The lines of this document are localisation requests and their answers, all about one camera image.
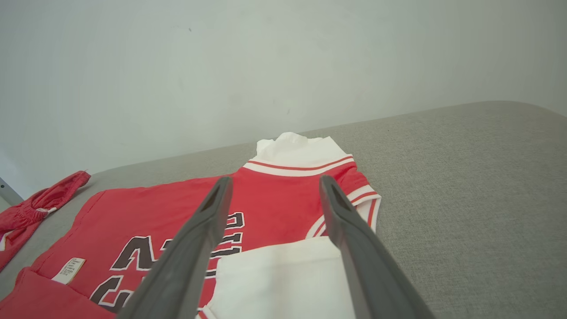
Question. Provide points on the red Bulls jersey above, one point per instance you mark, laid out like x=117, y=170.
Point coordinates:
x=274, y=199

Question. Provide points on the grey metal post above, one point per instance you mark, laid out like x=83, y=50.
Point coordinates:
x=9, y=192

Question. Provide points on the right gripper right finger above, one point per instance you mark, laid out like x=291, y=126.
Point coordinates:
x=372, y=274

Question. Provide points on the red Bulls shorts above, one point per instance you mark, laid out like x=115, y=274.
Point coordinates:
x=31, y=212

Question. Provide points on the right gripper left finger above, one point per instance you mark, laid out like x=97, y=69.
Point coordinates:
x=186, y=266

